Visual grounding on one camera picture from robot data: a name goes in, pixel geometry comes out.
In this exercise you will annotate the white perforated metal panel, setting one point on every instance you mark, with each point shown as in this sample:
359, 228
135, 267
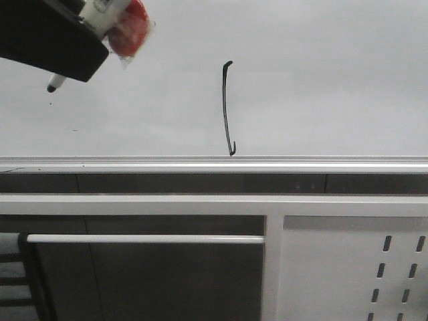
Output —
353, 268

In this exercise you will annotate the white horizontal bar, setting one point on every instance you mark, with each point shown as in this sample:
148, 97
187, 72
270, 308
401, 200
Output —
197, 239

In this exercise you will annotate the white whiteboard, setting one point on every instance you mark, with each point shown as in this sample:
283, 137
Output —
237, 86

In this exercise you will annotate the red round magnet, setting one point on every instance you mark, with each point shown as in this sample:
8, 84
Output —
129, 34

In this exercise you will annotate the white whiteboard marker pen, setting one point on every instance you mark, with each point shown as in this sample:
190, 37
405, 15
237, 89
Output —
101, 16

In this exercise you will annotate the white metal rack frame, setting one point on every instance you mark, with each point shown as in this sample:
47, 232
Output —
273, 208

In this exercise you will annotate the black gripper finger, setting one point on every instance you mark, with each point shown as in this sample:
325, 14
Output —
49, 35

